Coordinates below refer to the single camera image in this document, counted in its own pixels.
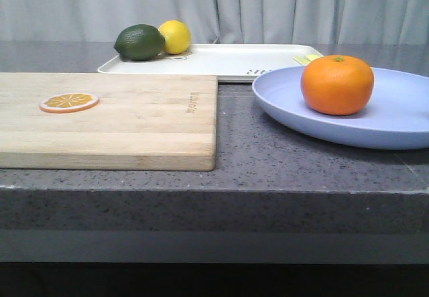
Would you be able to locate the wooden cutting board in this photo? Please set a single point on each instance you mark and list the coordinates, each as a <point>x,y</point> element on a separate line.
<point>142,122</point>

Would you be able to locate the cream white tray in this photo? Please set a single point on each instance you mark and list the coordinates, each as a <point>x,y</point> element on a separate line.
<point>239,63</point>

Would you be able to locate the orange slice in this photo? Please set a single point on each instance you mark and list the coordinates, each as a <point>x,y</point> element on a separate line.
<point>69,102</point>

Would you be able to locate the light blue plate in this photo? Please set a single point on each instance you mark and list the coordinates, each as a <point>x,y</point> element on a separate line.
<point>395,118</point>

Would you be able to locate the yellow lemon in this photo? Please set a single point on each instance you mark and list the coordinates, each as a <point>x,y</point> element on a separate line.
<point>177,36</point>

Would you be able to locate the orange fruit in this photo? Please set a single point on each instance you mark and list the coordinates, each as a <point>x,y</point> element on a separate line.
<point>337,84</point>

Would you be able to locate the yellow cutlery on tray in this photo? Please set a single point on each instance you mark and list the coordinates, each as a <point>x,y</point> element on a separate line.
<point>305,60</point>

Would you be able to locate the grey curtain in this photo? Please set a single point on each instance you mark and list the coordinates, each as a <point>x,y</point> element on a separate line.
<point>222,21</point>

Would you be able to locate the green lime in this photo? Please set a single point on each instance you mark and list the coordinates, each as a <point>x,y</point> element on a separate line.
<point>139,42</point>

